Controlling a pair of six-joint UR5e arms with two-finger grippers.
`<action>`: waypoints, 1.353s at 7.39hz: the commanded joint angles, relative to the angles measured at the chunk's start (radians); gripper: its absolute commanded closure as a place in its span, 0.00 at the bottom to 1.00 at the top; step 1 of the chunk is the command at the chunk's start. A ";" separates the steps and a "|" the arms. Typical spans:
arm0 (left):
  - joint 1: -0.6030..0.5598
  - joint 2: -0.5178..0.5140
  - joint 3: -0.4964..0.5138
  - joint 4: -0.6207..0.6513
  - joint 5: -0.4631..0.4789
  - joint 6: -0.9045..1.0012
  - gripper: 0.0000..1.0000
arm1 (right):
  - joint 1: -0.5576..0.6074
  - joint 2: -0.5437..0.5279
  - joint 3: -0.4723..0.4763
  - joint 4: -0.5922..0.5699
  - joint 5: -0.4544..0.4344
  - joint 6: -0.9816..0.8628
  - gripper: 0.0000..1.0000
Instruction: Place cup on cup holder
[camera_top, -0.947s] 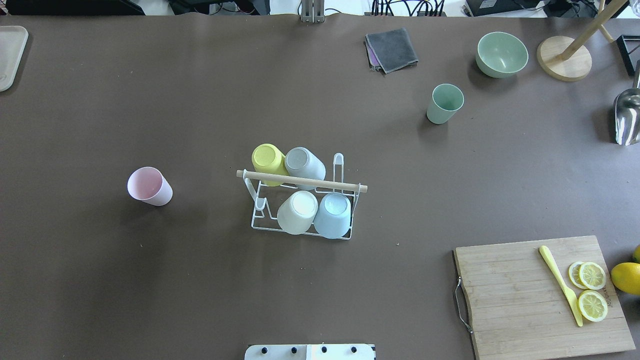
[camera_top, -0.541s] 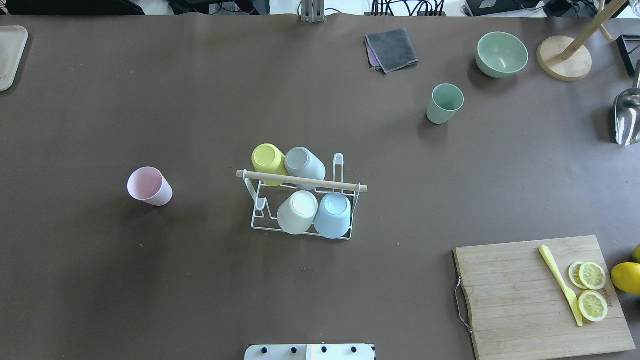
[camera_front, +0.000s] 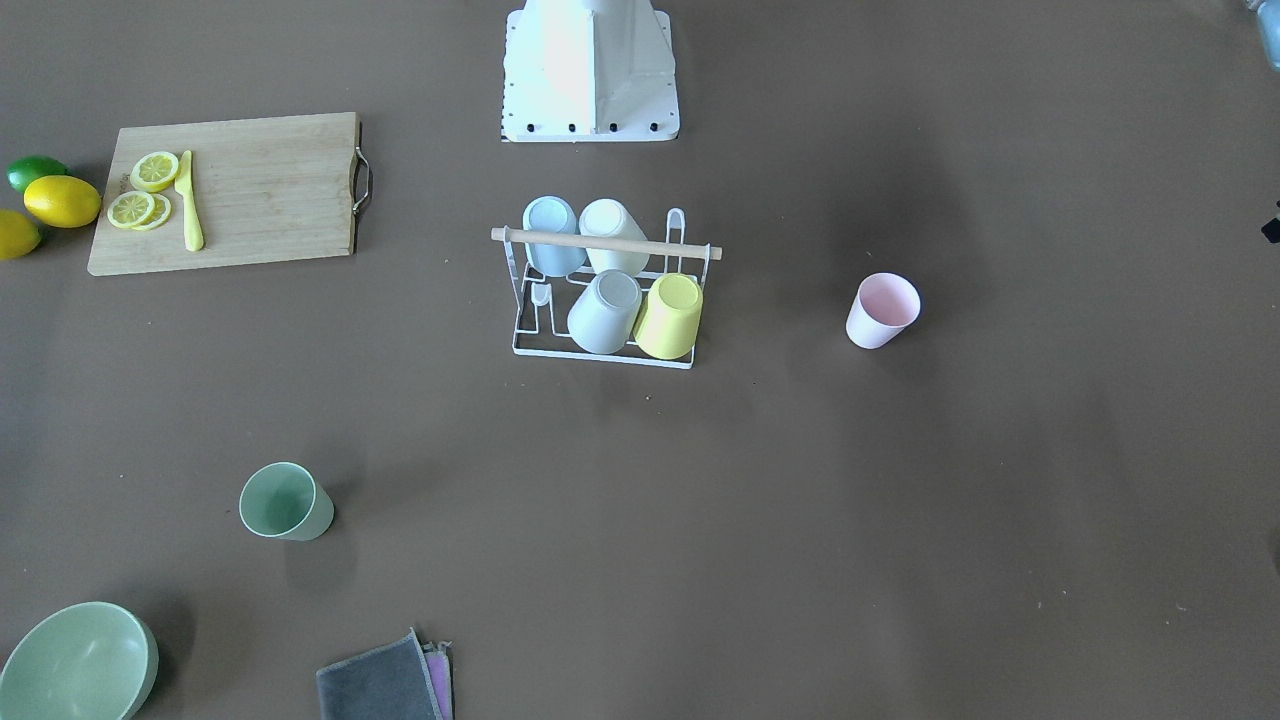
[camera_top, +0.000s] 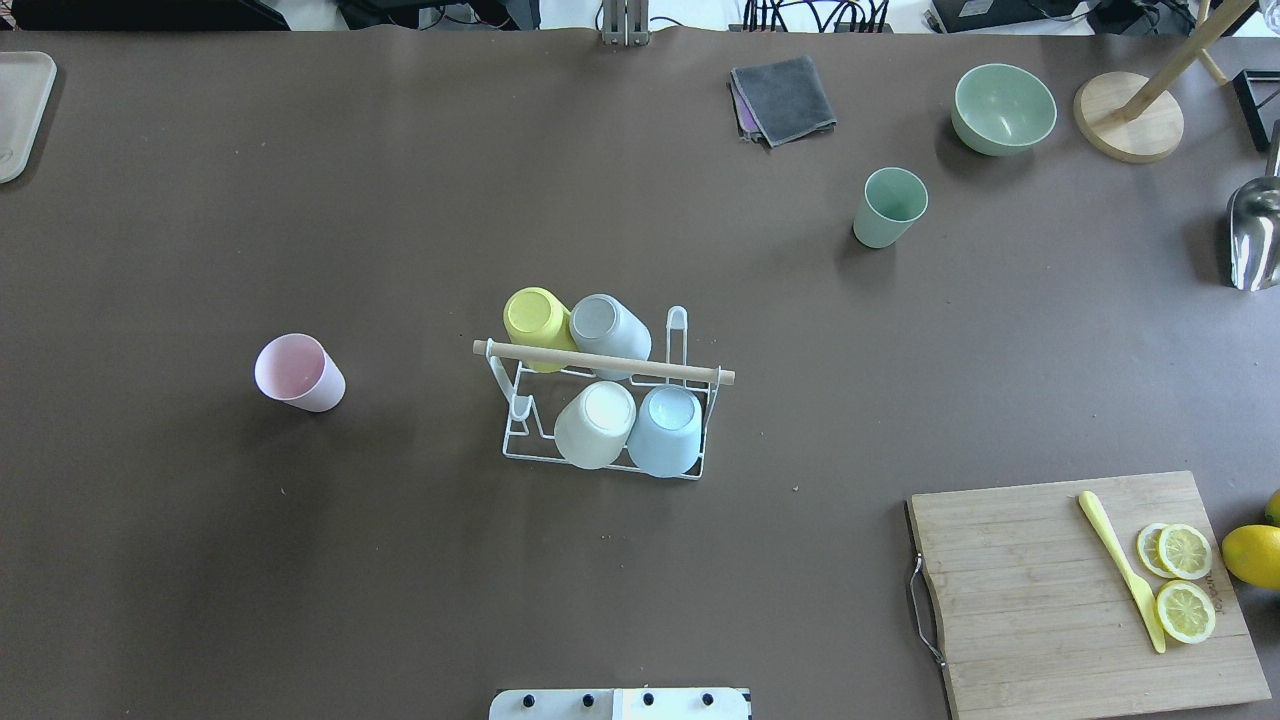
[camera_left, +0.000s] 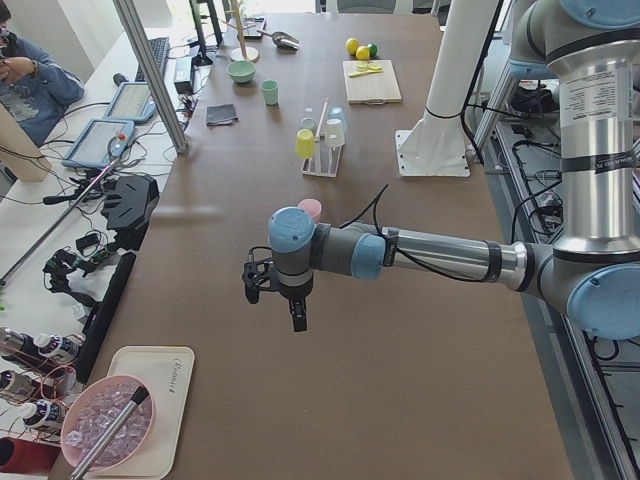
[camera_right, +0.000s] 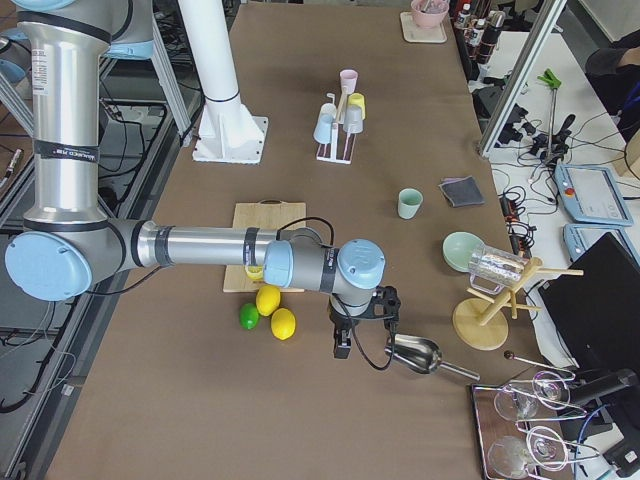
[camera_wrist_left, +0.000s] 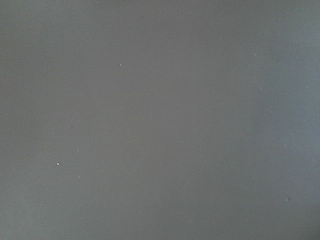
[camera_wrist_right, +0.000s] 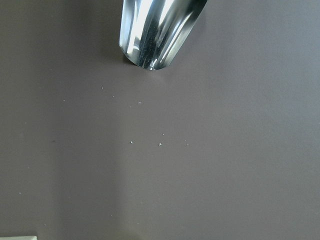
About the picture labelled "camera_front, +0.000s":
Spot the pink cup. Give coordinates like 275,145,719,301
845,272,922,348

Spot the green cup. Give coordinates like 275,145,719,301
238,462,335,542

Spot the yellow cup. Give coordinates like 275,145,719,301
634,273,703,360

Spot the grey cup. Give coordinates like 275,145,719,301
567,269,643,354

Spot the white cup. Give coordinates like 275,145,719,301
579,199,649,275

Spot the light blue cup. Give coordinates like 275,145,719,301
524,196,588,277

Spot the pink cloth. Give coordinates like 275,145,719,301
421,641,454,720

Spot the bamboo cutting board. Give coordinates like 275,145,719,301
88,111,364,275

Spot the grey cloth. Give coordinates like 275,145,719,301
316,630,439,719

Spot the yellow plastic knife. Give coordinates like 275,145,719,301
174,150,205,252

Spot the lemon slice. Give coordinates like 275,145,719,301
132,193,173,231
128,151,180,193
105,190,159,231

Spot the yellow lemon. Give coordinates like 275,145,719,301
23,176,102,228
0,208,42,261

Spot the green bowl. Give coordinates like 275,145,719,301
1,601,159,719

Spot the green lime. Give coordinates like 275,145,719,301
6,155,70,193

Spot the white wire cup holder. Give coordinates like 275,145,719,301
490,208,723,370

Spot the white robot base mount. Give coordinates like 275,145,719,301
500,1,681,143

